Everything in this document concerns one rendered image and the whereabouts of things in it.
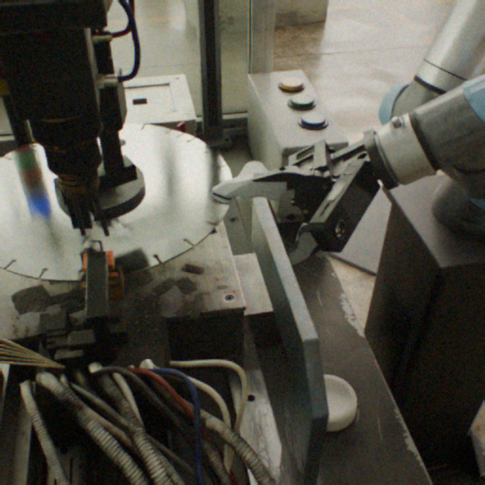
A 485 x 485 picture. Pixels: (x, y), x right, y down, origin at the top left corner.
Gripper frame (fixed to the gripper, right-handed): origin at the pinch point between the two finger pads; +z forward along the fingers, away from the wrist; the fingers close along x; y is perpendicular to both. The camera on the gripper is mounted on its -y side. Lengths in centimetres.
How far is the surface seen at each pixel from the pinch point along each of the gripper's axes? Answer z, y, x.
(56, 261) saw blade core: 12.5, -13.2, 15.9
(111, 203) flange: 8.9, -3.7, 14.6
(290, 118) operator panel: -5.1, 30.1, -2.3
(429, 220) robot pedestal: -17.6, 23.6, -28.8
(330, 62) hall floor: 23, 270, -91
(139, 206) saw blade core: 6.8, -2.7, 12.1
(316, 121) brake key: -9.2, 27.6, -3.9
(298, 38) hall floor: 39, 307, -81
